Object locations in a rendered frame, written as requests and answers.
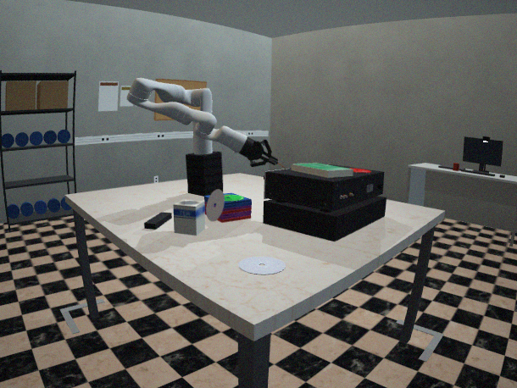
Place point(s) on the green cd with red label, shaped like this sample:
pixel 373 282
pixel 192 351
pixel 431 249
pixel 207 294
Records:
pixel 233 198

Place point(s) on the black rectangular bar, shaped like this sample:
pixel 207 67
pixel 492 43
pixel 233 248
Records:
pixel 157 221

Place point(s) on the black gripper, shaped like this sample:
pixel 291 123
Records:
pixel 257 151

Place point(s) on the silver cd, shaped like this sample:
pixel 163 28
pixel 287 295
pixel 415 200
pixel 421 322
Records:
pixel 271 265

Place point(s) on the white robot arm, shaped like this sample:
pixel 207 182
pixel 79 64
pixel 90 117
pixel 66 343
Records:
pixel 203 122

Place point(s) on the grey disc with centre hole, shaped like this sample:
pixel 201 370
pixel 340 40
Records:
pixel 213 213

